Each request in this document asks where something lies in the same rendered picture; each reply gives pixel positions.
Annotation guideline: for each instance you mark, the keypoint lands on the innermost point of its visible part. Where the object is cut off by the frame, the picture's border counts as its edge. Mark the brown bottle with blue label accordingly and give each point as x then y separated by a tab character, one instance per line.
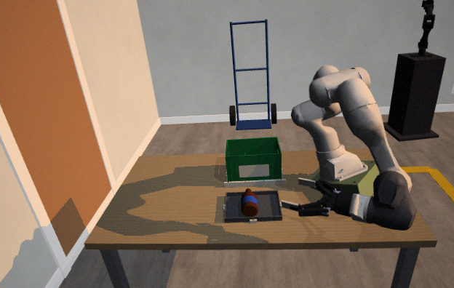
249	203

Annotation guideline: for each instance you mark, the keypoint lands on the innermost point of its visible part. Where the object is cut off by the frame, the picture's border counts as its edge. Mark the green plastic crate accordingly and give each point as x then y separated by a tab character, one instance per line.
253	159

